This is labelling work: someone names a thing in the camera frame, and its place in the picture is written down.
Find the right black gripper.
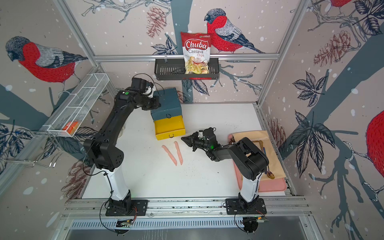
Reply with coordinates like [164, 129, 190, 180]
[180, 132, 211, 153]

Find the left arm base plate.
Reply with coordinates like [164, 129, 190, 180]
[106, 199, 149, 217]

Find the gold spoon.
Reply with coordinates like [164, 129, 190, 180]
[259, 140, 275, 180]

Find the red Chuba chips bag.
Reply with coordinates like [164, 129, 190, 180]
[181, 32, 212, 75]

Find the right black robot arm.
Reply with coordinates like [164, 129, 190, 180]
[181, 128, 269, 206]

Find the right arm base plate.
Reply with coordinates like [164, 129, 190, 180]
[224, 198, 267, 215]

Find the black wall basket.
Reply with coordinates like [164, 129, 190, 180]
[155, 58, 220, 81]

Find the clear wire wall shelf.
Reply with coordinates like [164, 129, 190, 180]
[45, 73, 110, 138]

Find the metal hook rack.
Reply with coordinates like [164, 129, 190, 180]
[1, 129, 64, 169]

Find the teal yellow drawer cabinet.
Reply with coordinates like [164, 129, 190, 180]
[151, 88, 186, 141]

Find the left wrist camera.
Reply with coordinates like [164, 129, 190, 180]
[130, 78, 154, 97]

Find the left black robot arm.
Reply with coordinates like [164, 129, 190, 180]
[84, 87, 161, 216]

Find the pink fruit knife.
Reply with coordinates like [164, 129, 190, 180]
[162, 145, 178, 166]
[174, 141, 184, 165]

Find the orange item in shelf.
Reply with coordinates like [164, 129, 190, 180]
[63, 121, 80, 135]

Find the pink tray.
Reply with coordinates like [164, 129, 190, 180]
[228, 134, 287, 196]

